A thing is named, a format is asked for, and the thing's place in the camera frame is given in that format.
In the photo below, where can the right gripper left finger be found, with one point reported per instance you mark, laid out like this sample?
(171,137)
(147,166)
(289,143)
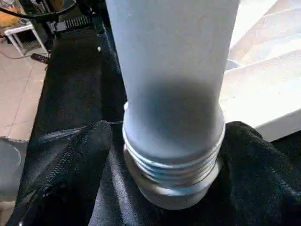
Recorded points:
(61,174)

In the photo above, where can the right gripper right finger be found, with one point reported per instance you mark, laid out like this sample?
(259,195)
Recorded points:
(263,179)

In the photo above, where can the white plastic table top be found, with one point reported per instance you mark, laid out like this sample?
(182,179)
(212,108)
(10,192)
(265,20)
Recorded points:
(263,75)

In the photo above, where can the white plastic table leg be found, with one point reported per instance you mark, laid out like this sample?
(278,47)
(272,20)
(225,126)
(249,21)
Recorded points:
(174,70)

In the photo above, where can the black work mat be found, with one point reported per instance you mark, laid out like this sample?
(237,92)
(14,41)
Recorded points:
(75,89)

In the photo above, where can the small white frame stool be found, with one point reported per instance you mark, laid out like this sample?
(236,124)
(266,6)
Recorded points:
(21,33)

